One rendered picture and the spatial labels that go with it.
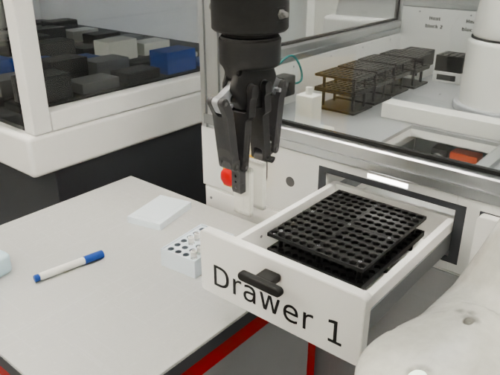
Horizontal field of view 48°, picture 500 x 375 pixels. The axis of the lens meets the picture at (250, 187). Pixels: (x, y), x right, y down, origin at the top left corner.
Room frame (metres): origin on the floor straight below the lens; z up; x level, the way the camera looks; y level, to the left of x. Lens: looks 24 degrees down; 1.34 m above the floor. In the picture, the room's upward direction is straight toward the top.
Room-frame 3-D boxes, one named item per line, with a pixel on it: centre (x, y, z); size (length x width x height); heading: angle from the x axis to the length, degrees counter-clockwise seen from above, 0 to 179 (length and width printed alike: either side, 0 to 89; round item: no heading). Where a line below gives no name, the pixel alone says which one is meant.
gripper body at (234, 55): (0.69, 0.00, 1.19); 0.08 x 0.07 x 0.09; 140
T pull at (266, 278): (0.66, -0.02, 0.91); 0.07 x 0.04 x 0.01; 50
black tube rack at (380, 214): (0.83, -0.17, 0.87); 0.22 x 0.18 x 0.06; 140
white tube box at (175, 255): (0.96, 0.10, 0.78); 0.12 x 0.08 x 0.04; 146
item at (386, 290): (0.84, -0.17, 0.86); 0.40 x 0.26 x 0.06; 140
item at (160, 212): (1.14, 0.20, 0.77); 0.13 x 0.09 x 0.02; 153
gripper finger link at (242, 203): (0.68, 0.01, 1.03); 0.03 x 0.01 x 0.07; 50
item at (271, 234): (0.76, -0.10, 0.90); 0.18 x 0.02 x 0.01; 50
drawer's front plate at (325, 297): (0.68, -0.04, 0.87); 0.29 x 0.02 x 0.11; 50
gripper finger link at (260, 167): (0.70, -0.01, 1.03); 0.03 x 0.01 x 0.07; 50
